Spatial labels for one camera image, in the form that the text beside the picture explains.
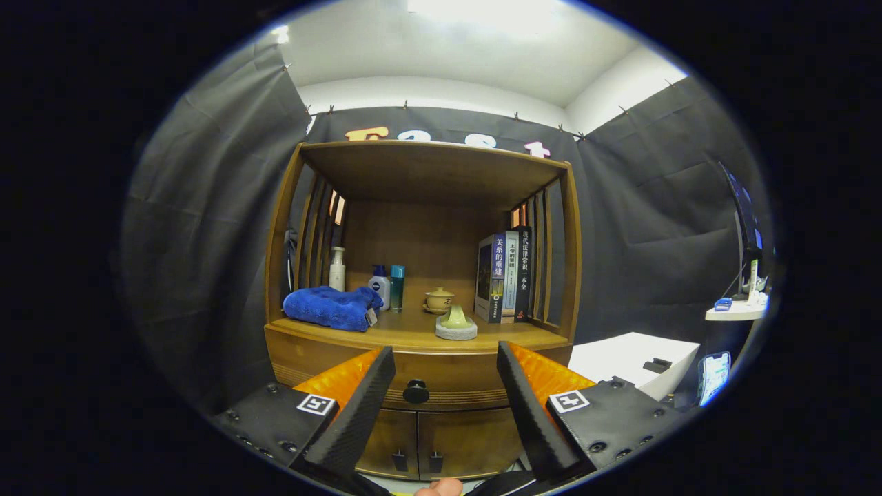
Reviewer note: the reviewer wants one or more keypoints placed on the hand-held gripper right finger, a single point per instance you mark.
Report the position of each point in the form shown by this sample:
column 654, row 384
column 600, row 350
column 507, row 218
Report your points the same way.
column 534, row 413

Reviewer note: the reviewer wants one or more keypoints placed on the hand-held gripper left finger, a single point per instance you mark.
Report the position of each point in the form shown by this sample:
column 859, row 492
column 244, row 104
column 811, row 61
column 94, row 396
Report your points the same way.
column 358, row 413

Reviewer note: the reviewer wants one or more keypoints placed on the wooden drawer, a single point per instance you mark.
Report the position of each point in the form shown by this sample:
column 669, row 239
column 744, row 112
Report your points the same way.
column 448, row 372

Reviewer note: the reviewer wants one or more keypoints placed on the green ornament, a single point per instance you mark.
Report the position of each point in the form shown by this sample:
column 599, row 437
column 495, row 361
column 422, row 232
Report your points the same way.
column 456, row 327

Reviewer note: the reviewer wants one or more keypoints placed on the wooden cabinet door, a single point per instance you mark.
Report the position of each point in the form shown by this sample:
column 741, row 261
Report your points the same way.
column 468, row 441
column 393, row 437

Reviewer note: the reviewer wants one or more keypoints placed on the wooden countertop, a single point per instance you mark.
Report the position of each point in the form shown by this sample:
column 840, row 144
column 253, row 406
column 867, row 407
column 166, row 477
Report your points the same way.
column 406, row 337

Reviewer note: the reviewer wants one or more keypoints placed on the wooden cabinet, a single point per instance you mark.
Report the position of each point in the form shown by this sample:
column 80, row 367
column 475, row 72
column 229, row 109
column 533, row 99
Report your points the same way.
column 427, row 172

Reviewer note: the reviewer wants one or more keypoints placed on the white box appliance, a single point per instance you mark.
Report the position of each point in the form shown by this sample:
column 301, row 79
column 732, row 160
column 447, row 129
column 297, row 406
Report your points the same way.
column 620, row 355

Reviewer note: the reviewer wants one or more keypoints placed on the blue towel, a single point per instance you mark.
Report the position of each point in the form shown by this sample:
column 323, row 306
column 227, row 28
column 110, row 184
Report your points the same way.
column 327, row 308

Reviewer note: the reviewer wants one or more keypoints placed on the white bottle with blue cap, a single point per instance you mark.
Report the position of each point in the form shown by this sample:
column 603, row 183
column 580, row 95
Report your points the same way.
column 380, row 289

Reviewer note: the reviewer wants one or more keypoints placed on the clear teal bottle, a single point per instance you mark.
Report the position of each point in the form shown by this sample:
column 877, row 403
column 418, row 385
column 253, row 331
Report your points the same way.
column 397, row 289

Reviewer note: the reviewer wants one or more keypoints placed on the beige lidded teacup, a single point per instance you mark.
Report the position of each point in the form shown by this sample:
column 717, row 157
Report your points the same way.
column 439, row 300

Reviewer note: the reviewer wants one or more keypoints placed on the book with pale spine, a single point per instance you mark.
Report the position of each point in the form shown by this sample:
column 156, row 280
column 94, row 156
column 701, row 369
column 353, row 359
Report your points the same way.
column 510, row 275

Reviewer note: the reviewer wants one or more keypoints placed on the book with black spine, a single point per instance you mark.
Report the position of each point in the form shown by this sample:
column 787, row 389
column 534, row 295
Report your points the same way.
column 524, row 272

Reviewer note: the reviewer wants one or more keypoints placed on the book with blue spine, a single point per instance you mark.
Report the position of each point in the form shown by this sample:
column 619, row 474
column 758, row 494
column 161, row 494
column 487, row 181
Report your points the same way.
column 488, row 279

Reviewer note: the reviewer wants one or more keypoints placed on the white pump bottle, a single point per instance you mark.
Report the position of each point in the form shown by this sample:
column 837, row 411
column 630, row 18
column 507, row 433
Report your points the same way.
column 337, row 272

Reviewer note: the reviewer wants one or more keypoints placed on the smartphone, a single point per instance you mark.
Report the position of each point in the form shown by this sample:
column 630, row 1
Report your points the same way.
column 714, row 377

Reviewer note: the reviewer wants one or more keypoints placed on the small blue object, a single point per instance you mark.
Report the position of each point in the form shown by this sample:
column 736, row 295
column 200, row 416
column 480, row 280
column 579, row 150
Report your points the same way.
column 722, row 304

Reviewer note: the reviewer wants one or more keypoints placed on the white side shelf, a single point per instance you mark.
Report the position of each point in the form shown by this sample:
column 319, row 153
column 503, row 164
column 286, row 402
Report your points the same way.
column 734, row 314

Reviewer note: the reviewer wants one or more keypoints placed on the computer monitor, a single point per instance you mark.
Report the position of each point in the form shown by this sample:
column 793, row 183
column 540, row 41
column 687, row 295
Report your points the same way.
column 744, row 220

